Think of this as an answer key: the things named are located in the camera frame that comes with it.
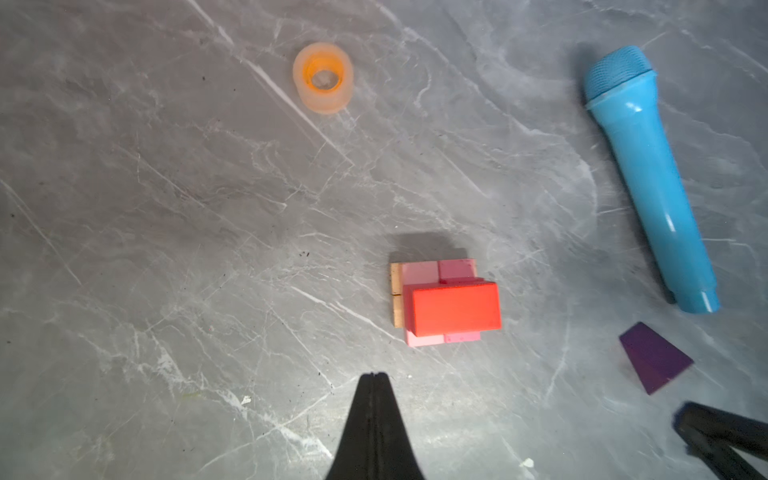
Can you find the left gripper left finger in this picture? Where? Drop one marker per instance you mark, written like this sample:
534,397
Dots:
353,456

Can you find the light pink wood block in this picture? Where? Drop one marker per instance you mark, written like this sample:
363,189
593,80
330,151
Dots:
421,273

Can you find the purple wood block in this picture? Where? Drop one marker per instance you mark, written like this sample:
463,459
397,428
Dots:
655,360

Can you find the blue toy microphone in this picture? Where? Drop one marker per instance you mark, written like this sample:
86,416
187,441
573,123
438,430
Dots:
622,96

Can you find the red wood block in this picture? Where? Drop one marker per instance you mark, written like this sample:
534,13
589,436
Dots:
447,309

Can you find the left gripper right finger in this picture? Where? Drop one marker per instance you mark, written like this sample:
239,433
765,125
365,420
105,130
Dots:
393,454

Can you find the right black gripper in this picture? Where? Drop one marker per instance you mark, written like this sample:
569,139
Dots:
714,436

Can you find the orange tape roll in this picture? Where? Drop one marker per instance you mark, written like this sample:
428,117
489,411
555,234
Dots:
324,77

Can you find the small magenta cube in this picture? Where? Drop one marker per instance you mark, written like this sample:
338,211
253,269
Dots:
462,280

